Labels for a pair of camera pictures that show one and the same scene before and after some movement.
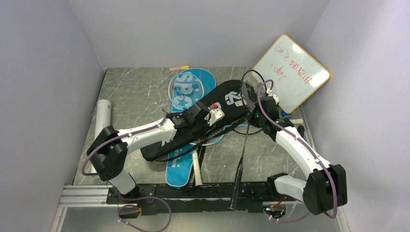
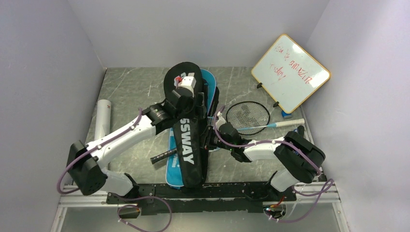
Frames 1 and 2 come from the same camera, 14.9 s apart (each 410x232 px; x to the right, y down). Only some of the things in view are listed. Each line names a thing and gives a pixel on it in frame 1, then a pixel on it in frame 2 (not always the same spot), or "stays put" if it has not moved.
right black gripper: [252, 120] -> [208, 143]
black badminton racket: [252, 86] -> [156, 158]
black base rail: [160, 198] stays put
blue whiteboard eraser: [284, 114] stays put
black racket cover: [225, 107] -> [190, 135]
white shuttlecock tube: [103, 120] stays put
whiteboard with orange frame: [295, 75] stays put
